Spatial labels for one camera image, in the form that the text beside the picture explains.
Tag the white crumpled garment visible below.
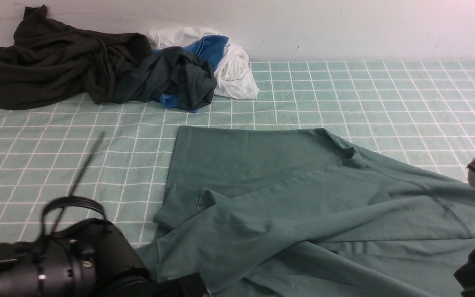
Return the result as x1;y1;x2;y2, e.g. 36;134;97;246
148;27;259;99

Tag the dark teal crumpled garment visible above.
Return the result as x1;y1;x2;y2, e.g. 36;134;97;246
108;47;216;111

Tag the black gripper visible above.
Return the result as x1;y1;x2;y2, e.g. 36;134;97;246
97;270;211;297

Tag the dark olive crumpled garment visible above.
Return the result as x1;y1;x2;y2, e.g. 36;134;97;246
0;5;152;111

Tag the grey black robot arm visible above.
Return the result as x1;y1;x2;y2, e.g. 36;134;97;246
0;218;211;297

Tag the green checked tablecloth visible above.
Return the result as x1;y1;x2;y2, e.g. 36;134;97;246
0;61;475;246

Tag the blue crumpled garment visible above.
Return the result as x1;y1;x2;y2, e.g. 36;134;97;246
153;35;228;113

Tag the green long-sleeve top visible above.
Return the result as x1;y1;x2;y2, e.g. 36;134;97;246
137;126;475;297

